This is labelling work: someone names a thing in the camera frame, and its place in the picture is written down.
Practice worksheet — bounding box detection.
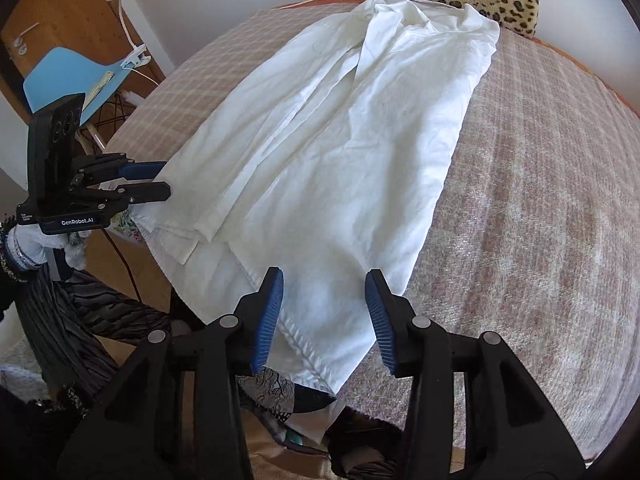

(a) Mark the white shirt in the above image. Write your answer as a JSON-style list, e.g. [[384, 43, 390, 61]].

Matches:
[[132, 0, 502, 443]]

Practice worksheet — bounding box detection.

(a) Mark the tree print cloth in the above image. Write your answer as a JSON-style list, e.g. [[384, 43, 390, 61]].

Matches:
[[235, 365, 297, 427]]

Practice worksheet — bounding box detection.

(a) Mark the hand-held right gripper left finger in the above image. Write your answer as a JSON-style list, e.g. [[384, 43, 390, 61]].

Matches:
[[57, 266, 286, 480]]

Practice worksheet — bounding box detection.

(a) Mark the cream knitted cloth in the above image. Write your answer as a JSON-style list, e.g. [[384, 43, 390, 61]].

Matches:
[[87, 71, 117, 107]]

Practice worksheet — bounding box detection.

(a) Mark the person's patterned trouser leg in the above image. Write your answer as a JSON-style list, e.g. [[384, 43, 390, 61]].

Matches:
[[20, 260, 174, 411]]

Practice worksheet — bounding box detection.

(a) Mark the blue chair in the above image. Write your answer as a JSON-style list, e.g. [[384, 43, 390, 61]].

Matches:
[[24, 45, 147, 157]]

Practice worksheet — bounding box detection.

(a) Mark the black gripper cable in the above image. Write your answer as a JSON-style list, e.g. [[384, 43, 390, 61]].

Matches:
[[102, 227, 144, 311]]

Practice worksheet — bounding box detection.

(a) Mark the person's black top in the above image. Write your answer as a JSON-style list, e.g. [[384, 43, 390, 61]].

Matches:
[[0, 385, 96, 480]]

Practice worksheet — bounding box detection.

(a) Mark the person's left hand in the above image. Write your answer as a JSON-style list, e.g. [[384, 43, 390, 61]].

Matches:
[[12, 222, 89, 272]]

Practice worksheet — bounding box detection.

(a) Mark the white clip lamp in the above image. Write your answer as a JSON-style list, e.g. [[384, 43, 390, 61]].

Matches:
[[102, 0, 151, 71]]

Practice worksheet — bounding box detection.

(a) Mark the white lamp cable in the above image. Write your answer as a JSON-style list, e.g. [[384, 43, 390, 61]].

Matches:
[[131, 66, 162, 87]]

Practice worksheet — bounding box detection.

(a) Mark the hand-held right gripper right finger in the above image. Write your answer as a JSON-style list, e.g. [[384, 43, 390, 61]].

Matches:
[[364, 268, 586, 480]]

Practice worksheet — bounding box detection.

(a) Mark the metal door handle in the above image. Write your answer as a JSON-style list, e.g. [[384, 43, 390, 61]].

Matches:
[[14, 22, 42, 56]]

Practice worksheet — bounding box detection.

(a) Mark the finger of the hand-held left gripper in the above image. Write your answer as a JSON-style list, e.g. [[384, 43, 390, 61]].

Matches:
[[114, 182, 172, 207], [119, 161, 169, 182]]

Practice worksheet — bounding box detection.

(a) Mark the pink plaid blanket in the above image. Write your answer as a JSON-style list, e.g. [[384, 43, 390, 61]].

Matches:
[[107, 0, 640, 461]]

